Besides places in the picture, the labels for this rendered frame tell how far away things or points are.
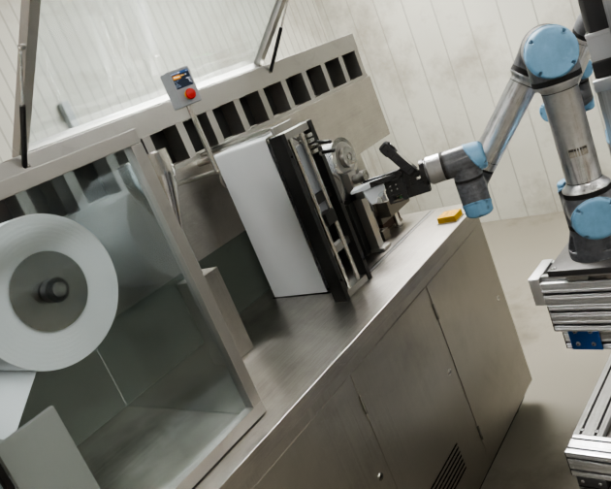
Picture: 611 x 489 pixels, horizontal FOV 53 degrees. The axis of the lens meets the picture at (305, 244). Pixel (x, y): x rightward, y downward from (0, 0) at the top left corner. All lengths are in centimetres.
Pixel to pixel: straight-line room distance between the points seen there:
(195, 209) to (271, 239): 27
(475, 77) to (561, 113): 307
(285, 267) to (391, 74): 310
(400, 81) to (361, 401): 356
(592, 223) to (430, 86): 329
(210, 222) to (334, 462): 93
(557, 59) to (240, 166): 99
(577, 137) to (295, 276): 97
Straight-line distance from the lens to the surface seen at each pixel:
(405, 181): 168
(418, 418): 195
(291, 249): 203
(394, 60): 494
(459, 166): 164
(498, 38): 457
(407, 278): 190
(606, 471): 216
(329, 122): 276
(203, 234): 211
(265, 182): 198
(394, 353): 185
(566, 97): 162
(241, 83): 241
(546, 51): 158
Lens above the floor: 158
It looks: 15 degrees down
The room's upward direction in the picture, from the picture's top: 22 degrees counter-clockwise
